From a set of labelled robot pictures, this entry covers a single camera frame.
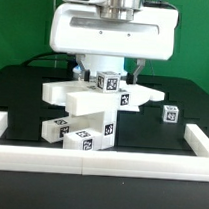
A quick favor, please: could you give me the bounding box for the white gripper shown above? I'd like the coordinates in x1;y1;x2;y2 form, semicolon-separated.
50;3;178;85

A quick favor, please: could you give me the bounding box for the white chair back frame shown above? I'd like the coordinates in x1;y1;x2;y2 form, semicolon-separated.
42;80;165;116

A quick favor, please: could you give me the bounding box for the white chair seat part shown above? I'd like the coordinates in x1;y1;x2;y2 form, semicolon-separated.
66;73;120;151

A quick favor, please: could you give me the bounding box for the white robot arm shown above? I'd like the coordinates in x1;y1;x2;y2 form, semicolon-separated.
49;0;179;76

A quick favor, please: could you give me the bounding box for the white right fence block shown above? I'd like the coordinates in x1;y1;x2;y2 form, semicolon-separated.
184;124;209;158

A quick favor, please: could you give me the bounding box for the white front fence bar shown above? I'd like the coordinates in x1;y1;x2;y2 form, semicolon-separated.
0;145;209;182

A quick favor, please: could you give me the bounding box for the black cable bundle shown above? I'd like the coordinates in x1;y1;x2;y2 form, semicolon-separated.
22;48;79;71

